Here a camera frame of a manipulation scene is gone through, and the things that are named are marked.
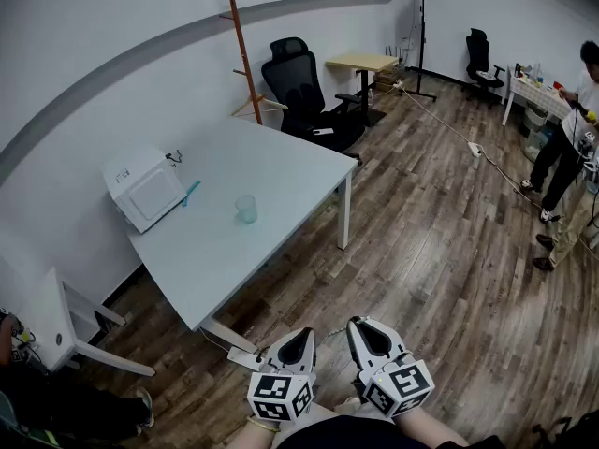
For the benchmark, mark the white side table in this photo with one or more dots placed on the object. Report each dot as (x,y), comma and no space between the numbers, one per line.
(51,316)

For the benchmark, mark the black mesh office chair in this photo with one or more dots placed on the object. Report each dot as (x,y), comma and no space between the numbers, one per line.
(299,91)

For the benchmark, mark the clear glass cup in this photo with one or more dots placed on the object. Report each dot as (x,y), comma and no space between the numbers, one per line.
(246,209)

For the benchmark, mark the person's left forearm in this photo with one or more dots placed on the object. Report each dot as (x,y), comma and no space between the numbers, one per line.
(252,438)

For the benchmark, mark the person's right forearm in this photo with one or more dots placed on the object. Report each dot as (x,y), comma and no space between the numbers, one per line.
(421,430)

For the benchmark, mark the wooden coat rack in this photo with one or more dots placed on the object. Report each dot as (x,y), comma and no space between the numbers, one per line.
(242,54)

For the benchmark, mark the cloth covered white table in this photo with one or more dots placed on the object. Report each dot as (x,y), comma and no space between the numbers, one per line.
(538,91)

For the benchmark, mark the black office chair with headrest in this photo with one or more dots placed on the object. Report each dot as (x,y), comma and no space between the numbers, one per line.
(478,63)

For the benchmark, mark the small wooden top desk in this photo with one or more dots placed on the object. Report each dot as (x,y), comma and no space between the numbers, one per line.
(360,61)

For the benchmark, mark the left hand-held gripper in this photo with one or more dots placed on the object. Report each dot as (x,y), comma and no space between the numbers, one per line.
(281,391)

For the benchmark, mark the white microwave oven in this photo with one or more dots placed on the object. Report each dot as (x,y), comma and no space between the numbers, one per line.
(140,190)

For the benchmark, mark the grey waste bin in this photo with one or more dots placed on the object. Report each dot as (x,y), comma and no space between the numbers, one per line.
(534,117)

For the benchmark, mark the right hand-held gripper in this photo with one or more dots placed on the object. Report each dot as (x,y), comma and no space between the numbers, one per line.
(398,386)

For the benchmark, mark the person's khaki trousers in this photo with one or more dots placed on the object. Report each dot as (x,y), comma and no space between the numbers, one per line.
(339,406)

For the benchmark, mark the person's black shirt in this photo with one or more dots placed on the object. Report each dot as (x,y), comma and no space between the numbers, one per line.
(351,435)

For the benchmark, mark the white table leg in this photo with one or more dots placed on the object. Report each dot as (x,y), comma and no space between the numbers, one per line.
(344,213)
(229,335)

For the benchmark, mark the black framed whiteboard stand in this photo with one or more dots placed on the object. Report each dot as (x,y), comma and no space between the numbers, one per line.
(422,40)

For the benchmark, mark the wooden clothes hanger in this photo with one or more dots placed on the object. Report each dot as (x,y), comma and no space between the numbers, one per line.
(267,103)

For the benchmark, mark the cardboard boxes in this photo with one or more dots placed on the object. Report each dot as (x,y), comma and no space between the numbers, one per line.
(384,81)

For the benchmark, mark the teal bent tube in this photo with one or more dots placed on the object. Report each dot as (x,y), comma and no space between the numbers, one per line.
(192,193)

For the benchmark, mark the white phone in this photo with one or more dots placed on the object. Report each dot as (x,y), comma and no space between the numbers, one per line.
(323,131)

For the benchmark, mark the white floor power strip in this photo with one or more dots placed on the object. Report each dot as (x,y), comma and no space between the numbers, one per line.
(475,149)

